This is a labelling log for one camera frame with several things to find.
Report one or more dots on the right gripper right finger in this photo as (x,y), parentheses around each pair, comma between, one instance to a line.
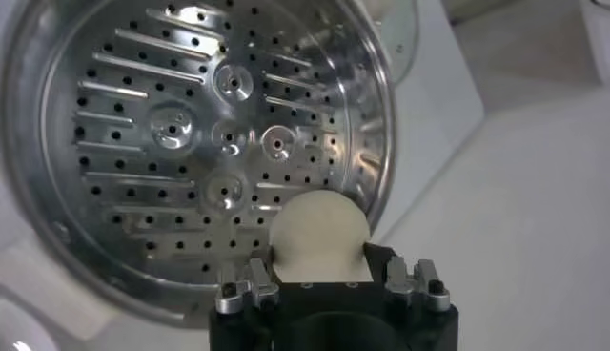
(395,276)

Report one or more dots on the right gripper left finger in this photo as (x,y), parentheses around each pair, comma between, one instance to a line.
(248,291)

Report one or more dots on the stainless steel steamer basket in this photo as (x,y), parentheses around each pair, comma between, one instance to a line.
(143,143)

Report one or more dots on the cream electric cooking pot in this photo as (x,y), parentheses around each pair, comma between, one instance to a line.
(38,295)

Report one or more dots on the white steamed baozi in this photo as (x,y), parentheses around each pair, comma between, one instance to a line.
(319,229)

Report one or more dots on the glass pot lid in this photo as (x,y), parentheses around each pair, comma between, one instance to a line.
(405,47)

